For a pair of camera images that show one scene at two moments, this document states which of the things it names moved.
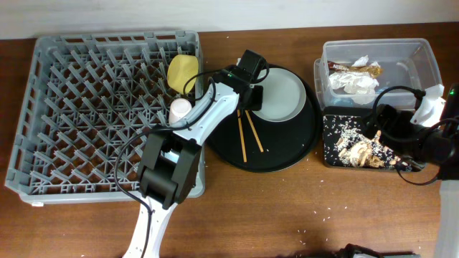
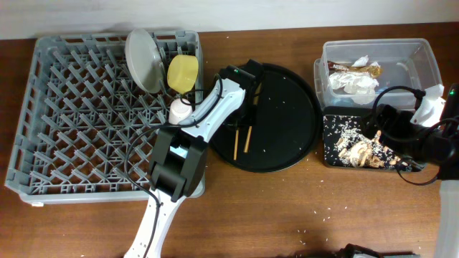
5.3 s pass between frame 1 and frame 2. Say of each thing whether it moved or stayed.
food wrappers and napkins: stayed
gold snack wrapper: stayed
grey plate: moved
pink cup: stayed
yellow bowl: stayed
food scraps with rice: stayed
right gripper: stayed
